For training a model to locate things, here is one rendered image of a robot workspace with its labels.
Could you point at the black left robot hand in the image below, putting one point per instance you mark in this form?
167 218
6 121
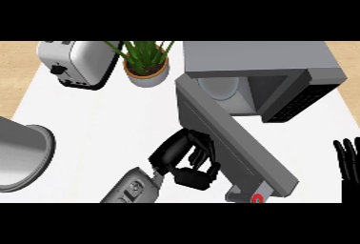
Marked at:
176 149

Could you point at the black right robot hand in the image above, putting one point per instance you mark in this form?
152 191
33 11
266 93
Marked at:
350 178

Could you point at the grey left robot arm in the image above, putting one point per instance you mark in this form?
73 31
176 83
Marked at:
132 189

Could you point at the grey microwave door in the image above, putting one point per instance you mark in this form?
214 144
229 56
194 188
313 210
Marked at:
225 127

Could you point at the glass microwave turntable plate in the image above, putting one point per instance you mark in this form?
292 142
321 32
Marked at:
219 89

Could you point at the grey microwave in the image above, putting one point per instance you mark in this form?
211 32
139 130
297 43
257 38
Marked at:
253 57

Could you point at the green potted plant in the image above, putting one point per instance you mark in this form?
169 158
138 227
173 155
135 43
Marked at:
146 74

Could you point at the grey round basin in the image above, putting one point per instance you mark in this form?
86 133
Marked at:
21 155

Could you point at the silver toaster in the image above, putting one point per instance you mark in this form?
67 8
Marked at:
84 62

